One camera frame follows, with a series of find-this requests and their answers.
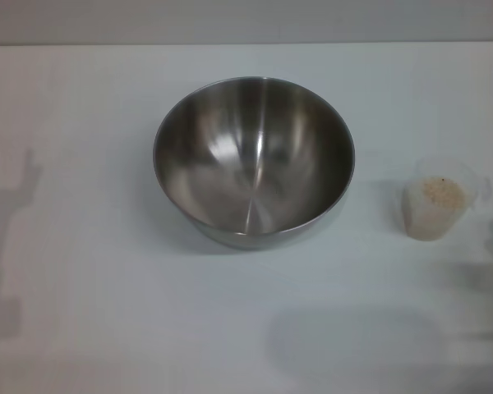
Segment white rice grains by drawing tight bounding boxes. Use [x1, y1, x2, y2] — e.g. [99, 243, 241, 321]
[403, 176, 466, 241]

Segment clear plastic measuring cup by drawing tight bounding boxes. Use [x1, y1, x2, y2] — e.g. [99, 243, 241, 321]
[401, 155, 493, 242]

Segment stainless steel mixing bowl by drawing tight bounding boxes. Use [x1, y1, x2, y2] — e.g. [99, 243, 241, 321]
[152, 76, 357, 252]

